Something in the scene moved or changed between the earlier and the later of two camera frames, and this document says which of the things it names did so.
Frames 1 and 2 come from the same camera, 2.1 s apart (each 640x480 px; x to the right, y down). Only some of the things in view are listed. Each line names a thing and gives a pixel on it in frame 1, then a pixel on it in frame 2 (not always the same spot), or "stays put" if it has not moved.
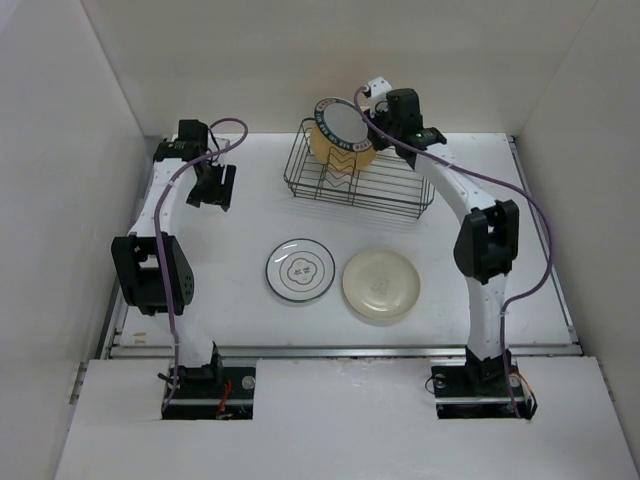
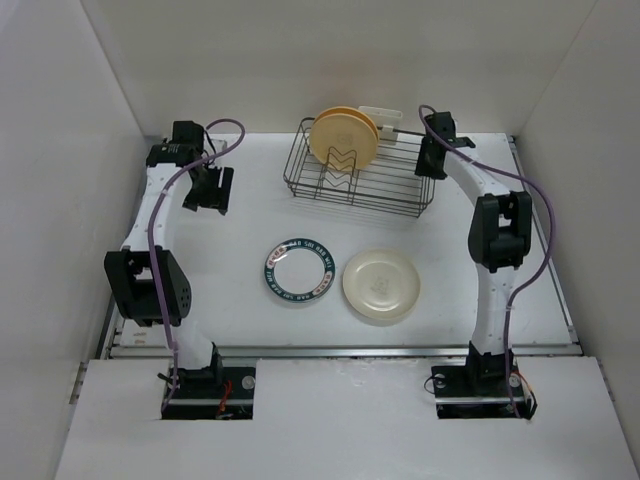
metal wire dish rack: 384,180 stays put
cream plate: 381,284 stays put
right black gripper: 376,143 to 422,168
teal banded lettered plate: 342,123 to 299,270
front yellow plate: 337,156 stays put
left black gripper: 219,193 stays put
